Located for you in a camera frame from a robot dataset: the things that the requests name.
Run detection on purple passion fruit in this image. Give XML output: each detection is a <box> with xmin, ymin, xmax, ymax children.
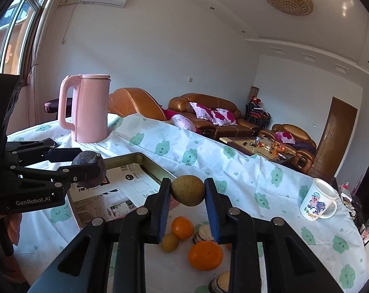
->
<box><xmin>71</xmin><ymin>151</ymin><xmax>106</xmax><ymax>188</ymax></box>

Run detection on small yellow-brown round fruit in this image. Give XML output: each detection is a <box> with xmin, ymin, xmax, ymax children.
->
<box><xmin>171</xmin><ymin>175</ymin><xmax>206</xmax><ymax>206</ymax></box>

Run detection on person's left hand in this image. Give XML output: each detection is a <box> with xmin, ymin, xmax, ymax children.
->
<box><xmin>0</xmin><ymin>214</ymin><xmax>22</xmax><ymax>246</ymax></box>

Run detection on printed paper in tin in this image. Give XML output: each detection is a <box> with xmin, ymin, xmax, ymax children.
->
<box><xmin>70</xmin><ymin>163</ymin><xmax>160</xmax><ymax>228</ymax></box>

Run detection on pink metal tin box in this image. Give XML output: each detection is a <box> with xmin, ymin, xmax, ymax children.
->
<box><xmin>68</xmin><ymin>152</ymin><xmax>175</xmax><ymax>229</ymax></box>

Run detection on white cartoon mug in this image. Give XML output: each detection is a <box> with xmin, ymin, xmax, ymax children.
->
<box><xmin>300</xmin><ymin>178</ymin><xmax>339</xmax><ymax>221</ymax></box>

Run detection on large orange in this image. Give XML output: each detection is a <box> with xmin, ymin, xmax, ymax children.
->
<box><xmin>188</xmin><ymin>241</ymin><xmax>224</xmax><ymax>271</ymax></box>

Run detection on pink electric kettle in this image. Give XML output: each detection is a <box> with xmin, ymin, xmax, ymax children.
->
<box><xmin>57</xmin><ymin>74</ymin><xmax>111</xmax><ymax>144</ymax></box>

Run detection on small yellow-green fruit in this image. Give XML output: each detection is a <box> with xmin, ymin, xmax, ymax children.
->
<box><xmin>161</xmin><ymin>233</ymin><xmax>179</xmax><ymax>253</ymax></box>

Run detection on white green-patterned tablecloth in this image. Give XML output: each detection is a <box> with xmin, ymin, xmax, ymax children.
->
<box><xmin>8</xmin><ymin>115</ymin><xmax>368</xmax><ymax>292</ymax></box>

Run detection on black television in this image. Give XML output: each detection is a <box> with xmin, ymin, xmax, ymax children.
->
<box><xmin>353</xmin><ymin>166</ymin><xmax>369</xmax><ymax>227</ymax></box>

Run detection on brown leather chair near table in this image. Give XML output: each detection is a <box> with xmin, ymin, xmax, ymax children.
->
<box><xmin>108</xmin><ymin>87</ymin><xmax>167</xmax><ymax>121</ymax></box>

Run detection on small orange left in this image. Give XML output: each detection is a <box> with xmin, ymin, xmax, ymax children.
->
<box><xmin>171</xmin><ymin>216</ymin><xmax>194</xmax><ymax>240</ymax></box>

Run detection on wooden coffee table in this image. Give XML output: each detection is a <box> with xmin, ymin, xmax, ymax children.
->
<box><xmin>220</xmin><ymin>137</ymin><xmax>295</xmax><ymax>166</ymax></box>

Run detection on brown leather armchair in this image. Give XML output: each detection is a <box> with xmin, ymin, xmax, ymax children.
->
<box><xmin>258</xmin><ymin>124</ymin><xmax>316</xmax><ymax>174</ymax></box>

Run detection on brown leather long sofa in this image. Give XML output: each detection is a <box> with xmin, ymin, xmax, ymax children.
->
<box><xmin>169</xmin><ymin>93</ymin><xmax>259</xmax><ymax>140</ymax></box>

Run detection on brown wooden door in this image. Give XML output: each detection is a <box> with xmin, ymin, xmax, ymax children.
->
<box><xmin>312</xmin><ymin>97</ymin><xmax>357</xmax><ymax>177</ymax></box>

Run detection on stacked dark chairs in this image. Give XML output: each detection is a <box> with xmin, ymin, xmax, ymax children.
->
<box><xmin>245</xmin><ymin>95</ymin><xmax>271</xmax><ymax>130</ymax></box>

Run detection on pink floral cushion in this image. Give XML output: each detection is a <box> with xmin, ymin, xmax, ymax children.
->
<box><xmin>190</xmin><ymin>102</ymin><xmax>237</xmax><ymax>126</ymax></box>

